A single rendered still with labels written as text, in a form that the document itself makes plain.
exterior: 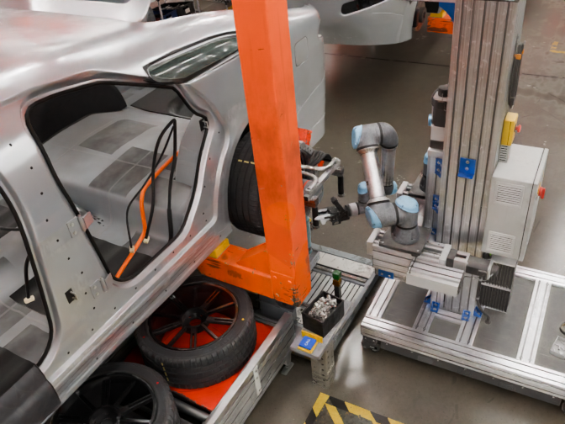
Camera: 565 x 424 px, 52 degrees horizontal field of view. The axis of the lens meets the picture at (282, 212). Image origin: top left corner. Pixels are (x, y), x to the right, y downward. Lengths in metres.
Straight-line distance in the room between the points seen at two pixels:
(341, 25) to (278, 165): 3.14
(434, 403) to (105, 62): 2.43
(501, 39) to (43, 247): 2.03
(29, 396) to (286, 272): 1.32
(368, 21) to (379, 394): 3.40
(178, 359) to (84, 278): 0.76
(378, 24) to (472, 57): 2.95
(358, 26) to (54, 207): 3.81
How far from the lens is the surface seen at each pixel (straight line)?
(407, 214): 2.99
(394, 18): 5.65
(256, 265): 3.17
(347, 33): 5.64
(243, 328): 3.15
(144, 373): 3.09
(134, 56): 2.74
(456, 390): 3.52
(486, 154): 2.91
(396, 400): 3.44
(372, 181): 2.99
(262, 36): 2.37
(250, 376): 3.13
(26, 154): 2.34
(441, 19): 6.66
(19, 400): 2.61
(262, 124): 2.56
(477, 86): 2.78
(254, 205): 3.26
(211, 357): 3.07
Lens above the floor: 2.80
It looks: 36 degrees down
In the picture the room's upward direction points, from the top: 7 degrees counter-clockwise
